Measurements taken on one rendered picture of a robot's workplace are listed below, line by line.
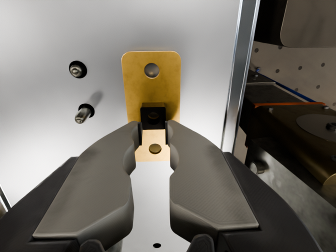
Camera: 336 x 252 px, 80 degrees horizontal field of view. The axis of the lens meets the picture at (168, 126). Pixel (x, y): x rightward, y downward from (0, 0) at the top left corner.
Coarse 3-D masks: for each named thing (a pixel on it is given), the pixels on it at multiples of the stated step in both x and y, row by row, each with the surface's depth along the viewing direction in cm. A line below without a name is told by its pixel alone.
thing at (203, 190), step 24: (168, 120) 12; (168, 144) 12; (192, 144) 10; (192, 168) 8; (216, 168) 8; (192, 192) 7; (216, 192) 7; (240, 192) 7; (192, 216) 6; (216, 216) 6; (240, 216) 6; (216, 240) 6
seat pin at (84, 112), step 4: (84, 104) 15; (88, 104) 15; (80, 108) 14; (84, 108) 14; (88, 108) 15; (92, 108) 15; (80, 112) 14; (84, 112) 14; (88, 112) 14; (76, 116) 13; (80, 116) 13; (84, 116) 14; (88, 116) 14; (76, 120) 13; (80, 120) 13; (84, 120) 14
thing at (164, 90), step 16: (128, 64) 13; (144, 64) 13; (160, 64) 13; (176, 64) 13; (128, 80) 13; (144, 80) 13; (160, 80) 13; (176, 80) 14; (128, 96) 14; (144, 96) 14; (160, 96) 14; (176, 96) 14; (128, 112) 14; (144, 112) 13; (160, 112) 14; (176, 112) 15; (144, 128) 14; (160, 128) 14; (144, 144) 16; (160, 144) 16; (144, 160) 16; (160, 160) 16
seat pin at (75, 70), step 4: (76, 64) 13; (80, 64) 14; (72, 68) 13; (76, 68) 13; (80, 68) 13; (84, 68) 14; (72, 72) 13; (76, 72) 13; (80, 72) 13; (76, 76) 13
